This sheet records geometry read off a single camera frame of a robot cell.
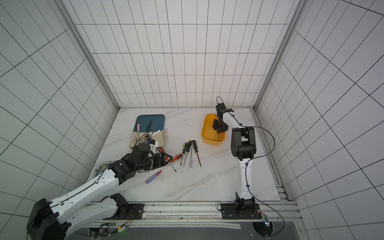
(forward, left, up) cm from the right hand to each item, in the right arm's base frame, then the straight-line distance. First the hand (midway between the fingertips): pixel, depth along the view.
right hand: (213, 127), depth 105 cm
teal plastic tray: (+3, +42, -1) cm, 42 cm away
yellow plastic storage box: (-7, +3, 0) cm, 8 cm away
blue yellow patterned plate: (-35, +66, +3) cm, 75 cm away
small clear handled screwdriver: (-30, +14, -1) cm, 33 cm away
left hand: (-33, +27, +11) cm, 44 cm away
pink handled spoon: (-13, +52, 0) cm, 54 cm away
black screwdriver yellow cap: (-19, +17, -1) cm, 25 cm away
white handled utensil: (-6, +41, -1) cm, 41 cm away
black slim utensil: (-1, +46, +1) cm, 46 cm away
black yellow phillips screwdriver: (-18, +19, 0) cm, 26 cm away
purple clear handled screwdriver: (-40, +37, 0) cm, 54 cm away
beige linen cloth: (-12, +35, +3) cm, 38 cm away
